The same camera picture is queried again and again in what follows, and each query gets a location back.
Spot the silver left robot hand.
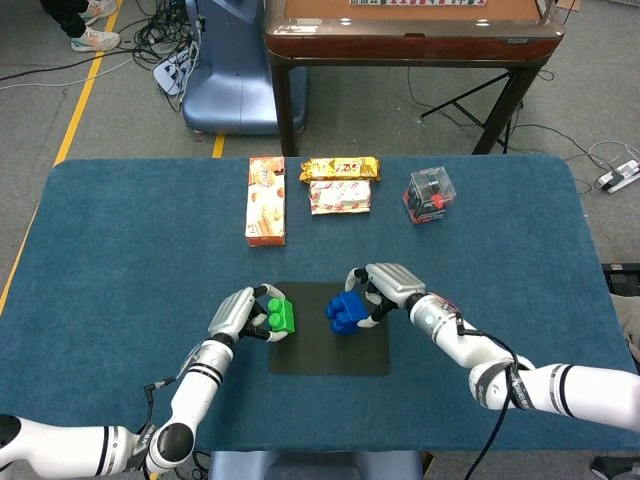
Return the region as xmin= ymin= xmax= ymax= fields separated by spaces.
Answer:
xmin=207 ymin=283 xmax=291 ymax=345

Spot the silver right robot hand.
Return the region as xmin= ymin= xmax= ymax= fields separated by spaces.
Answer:
xmin=345 ymin=263 xmax=427 ymax=330

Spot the green toy block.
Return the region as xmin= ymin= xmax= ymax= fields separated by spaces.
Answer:
xmin=267 ymin=297 xmax=297 ymax=334

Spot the blue toy block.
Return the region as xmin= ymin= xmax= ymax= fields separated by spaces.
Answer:
xmin=325 ymin=290 xmax=370 ymax=337

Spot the blue-grey own robot base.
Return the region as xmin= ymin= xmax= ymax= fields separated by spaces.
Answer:
xmin=207 ymin=449 xmax=425 ymax=480

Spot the clear coffee capsule box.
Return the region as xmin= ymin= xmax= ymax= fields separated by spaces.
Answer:
xmin=401 ymin=165 xmax=458 ymax=226

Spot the white red snack packet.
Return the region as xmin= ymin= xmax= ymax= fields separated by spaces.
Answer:
xmin=308 ymin=179 xmax=373 ymax=216

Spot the black rectangular mat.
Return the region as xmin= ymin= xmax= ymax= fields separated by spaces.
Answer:
xmin=268 ymin=282 xmax=391 ymax=377

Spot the orange biscuit box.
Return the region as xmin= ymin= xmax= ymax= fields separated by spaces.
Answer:
xmin=244 ymin=156 xmax=287 ymax=248

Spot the blue table cloth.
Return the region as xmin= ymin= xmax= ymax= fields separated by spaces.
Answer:
xmin=0 ymin=154 xmax=639 ymax=454

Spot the yellow snack packet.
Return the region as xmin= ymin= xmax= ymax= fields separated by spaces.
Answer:
xmin=298 ymin=156 xmax=381 ymax=183

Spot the black flat case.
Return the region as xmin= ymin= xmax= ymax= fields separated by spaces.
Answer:
xmin=602 ymin=262 xmax=640 ymax=296

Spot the brown mahjong table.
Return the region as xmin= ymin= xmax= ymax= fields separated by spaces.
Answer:
xmin=263 ymin=0 xmax=566 ymax=157

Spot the white power strip black plug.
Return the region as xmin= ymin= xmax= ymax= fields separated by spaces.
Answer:
xmin=594 ymin=160 xmax=640 ymax=194

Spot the white power strip with plugs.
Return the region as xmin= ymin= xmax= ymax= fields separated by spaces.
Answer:
xmin=152 ymin=49 xmax=196 ymax=96

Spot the row of mahjong tiles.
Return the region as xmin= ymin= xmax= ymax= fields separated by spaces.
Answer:
xmin=348 ymin=0 xmax=488 ymax=8

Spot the person in black trousers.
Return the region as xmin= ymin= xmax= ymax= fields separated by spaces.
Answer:
xmin=39 ymin=0 xmax=121 ymax=54

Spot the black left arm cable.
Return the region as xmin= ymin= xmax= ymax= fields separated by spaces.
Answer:
xmin=141 ymin=377 xmax=179 ymax=451

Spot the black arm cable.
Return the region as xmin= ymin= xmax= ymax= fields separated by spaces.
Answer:
xmin=141 ymin=377 xmax=179 ymax=451
xmin=439 ymin=294 xmax=532 ymax=480

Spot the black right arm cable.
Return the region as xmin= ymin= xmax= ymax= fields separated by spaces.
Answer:
xmin=439 ymin=294 xmax=532 ymax=480

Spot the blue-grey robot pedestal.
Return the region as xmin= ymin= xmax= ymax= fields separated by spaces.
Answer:
xmin=181 ymin=0 xmax=309 ymax=136

